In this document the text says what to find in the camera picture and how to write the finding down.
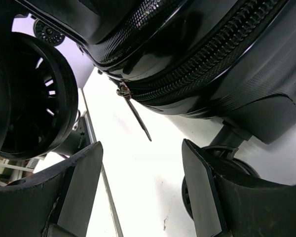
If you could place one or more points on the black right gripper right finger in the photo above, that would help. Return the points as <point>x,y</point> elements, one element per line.
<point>228,202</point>

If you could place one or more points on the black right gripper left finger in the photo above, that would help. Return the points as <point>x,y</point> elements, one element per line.
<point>55,202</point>

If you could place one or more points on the metal zipper pull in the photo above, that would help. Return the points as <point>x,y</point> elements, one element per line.
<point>124,92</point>

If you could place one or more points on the black hard-shell suitcase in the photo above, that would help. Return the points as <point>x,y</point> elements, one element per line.
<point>199,59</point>

